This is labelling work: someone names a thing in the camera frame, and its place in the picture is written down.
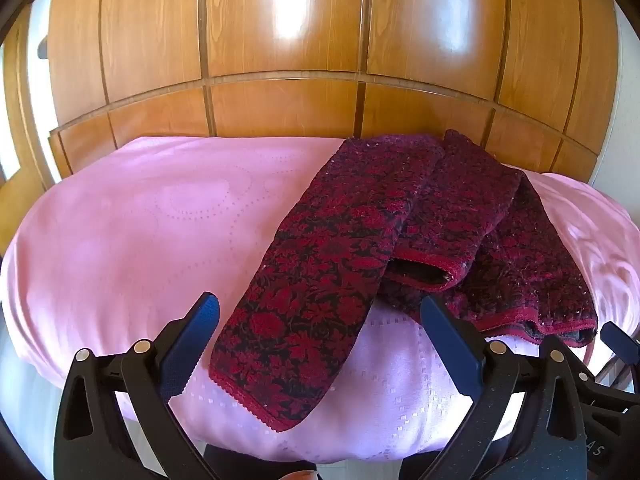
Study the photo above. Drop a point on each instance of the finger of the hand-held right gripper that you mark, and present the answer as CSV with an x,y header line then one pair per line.
x,y
620,337
605,392

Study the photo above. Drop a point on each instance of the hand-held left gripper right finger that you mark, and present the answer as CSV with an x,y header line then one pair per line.
x,y
450,345

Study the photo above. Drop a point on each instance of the red floral knit garment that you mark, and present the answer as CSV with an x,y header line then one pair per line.
x,y
310,285

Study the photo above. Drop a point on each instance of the wooden door frame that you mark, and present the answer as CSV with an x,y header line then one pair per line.
x,y
25,125

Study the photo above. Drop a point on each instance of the pink bed blanket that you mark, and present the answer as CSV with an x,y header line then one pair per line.
x,y
125,240

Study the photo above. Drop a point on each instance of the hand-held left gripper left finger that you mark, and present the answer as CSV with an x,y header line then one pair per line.
x,y
192,340

